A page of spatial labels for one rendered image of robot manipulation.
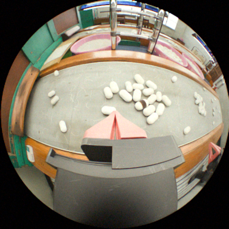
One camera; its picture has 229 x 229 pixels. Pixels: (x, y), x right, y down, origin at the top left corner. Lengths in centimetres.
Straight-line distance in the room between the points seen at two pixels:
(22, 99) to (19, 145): 20
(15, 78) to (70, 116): 36
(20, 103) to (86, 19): 267
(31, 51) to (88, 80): 40
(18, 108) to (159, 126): 49
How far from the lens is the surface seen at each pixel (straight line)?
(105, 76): 26
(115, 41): 33
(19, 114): 38
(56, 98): 27
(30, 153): 36
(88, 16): 280
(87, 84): 26
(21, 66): 48
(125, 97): 20
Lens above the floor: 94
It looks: 76 degrees down
